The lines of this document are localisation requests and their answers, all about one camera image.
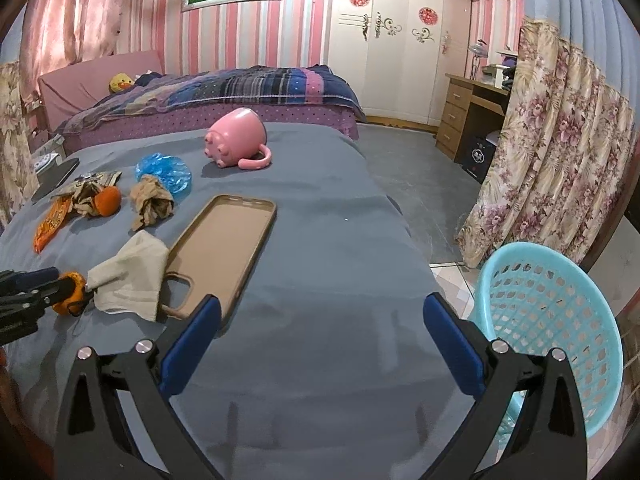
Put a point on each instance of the small orange yellow wrapper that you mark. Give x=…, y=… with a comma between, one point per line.
x=72, y=282

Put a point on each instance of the black box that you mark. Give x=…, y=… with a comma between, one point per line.
x=477, y=157

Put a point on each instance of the wooden cutting board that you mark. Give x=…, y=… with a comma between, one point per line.
x=225, y=240

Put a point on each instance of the beige floral side curtain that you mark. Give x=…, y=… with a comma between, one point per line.
x=12, y=150

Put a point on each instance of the blue plastic bag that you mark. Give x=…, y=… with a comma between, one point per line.
x=165, y=170

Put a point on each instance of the long orange snack wrapper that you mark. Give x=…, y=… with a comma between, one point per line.
x=50, y=225

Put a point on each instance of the white wardrobe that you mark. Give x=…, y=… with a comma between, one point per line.
x=400, y=70

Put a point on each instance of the light blue plastic basket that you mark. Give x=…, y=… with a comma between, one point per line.
x=525, y=252

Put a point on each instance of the plaid blanket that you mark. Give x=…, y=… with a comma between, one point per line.
x=260, y=85

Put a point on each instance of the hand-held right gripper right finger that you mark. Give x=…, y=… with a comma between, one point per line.
x=449, y=342

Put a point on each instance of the wooden desk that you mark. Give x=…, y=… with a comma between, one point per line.
x=457, y=110

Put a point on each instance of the pink window curtain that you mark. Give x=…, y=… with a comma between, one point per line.
x=70, y=20

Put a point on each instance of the pink headboard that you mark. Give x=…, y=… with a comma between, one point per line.
x=75, y=85

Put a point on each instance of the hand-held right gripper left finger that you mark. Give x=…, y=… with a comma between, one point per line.
x=196, y=342

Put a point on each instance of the brown paper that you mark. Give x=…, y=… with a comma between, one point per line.
x=150, y=200

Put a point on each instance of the orange tangerine peel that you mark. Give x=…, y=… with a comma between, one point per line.
x=107, y=201

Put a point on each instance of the person's left forearm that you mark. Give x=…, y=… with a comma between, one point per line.
x=20, y=450

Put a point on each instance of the grey bed sheet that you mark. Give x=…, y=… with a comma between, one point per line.
x=310, y=260

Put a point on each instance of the pink pig mug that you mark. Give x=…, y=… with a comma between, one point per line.
x=235, y=132

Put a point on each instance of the purple dotted bed sheet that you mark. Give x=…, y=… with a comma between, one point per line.
x=200, y=120

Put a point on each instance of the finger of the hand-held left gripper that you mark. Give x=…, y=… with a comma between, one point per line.
x=50, y=294
x=35, y=277

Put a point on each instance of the yellow duck plush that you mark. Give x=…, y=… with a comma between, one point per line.
x=120, y=84

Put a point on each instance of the patterned wrapper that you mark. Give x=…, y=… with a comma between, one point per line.
x=85, y=192

